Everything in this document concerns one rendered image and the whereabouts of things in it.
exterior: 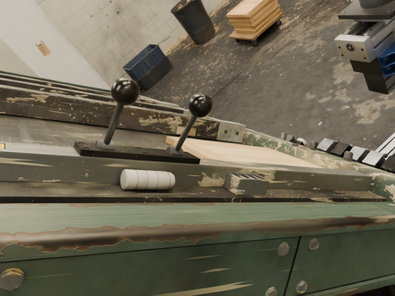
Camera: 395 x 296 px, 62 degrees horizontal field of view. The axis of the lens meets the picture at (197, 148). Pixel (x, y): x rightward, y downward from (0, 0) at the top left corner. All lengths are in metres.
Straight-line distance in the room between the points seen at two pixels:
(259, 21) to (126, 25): 2.71
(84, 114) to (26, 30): 3.65
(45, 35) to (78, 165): 4.17
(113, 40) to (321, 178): 5.55
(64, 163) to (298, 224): 0.31
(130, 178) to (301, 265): 0.25
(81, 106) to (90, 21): 5.08
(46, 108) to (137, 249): 0.78
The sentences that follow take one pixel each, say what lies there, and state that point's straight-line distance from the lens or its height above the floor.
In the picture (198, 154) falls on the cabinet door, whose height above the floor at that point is 1.21.
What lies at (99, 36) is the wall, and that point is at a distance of 6.08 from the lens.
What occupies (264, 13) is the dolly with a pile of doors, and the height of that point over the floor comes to 0.28.
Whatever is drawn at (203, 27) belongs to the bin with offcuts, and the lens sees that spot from 5.39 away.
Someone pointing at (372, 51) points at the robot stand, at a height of 0.93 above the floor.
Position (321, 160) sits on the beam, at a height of 0.90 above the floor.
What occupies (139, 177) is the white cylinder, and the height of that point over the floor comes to 1.40.
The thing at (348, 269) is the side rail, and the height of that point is 1.21.
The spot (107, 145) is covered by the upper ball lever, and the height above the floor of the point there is 1.45.
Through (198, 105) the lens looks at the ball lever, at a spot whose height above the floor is 1.42.
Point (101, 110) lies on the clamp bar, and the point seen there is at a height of 1.35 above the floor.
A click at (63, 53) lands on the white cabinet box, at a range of 4.65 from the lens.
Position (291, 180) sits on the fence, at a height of 1.12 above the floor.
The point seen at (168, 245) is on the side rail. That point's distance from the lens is 0.27.
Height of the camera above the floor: 1.63
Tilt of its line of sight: 31 degrees down
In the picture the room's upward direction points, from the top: 38 degrees counter-clockwise
